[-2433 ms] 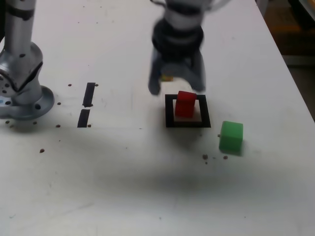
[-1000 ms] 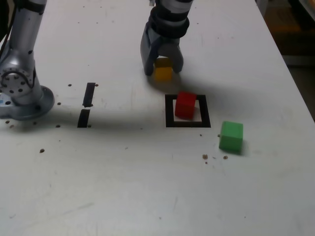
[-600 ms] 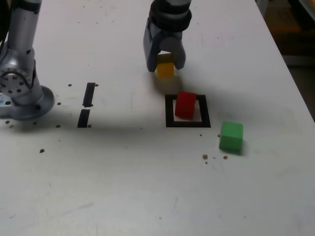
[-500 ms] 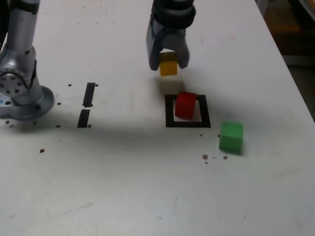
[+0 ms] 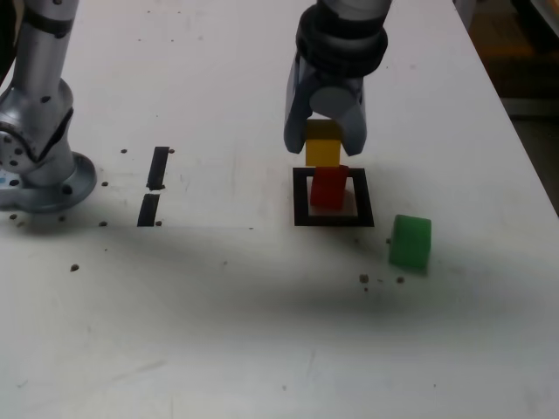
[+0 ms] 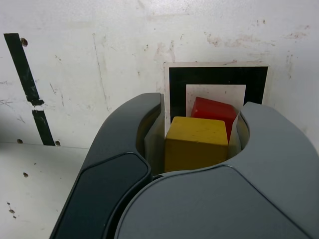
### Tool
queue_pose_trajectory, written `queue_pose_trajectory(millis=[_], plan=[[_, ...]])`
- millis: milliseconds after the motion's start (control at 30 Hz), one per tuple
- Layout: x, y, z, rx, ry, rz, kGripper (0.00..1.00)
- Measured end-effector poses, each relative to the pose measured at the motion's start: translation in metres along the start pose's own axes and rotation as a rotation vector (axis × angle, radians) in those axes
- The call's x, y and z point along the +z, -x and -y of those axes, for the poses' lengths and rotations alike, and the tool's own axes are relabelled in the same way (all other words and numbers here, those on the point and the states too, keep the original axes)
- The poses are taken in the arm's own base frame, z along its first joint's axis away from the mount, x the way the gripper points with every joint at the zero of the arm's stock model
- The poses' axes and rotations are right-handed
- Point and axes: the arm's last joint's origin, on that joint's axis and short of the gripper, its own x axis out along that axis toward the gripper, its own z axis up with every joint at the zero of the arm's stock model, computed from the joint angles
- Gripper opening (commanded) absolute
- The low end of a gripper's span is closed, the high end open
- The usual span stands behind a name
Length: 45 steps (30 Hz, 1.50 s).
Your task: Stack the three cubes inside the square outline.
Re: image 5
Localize green cube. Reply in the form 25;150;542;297
388;214;433;272

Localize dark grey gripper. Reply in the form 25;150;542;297
283;56;370;158

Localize red cube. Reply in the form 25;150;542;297
309;164;350;209

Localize yellow cube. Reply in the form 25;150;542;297
304;118;342;168

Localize brown cardboard box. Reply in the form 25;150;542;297
469;0;559;100

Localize black tape square outline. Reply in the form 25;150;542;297
293;167;376;229

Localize black tape strip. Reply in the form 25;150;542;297
136;146;170;229

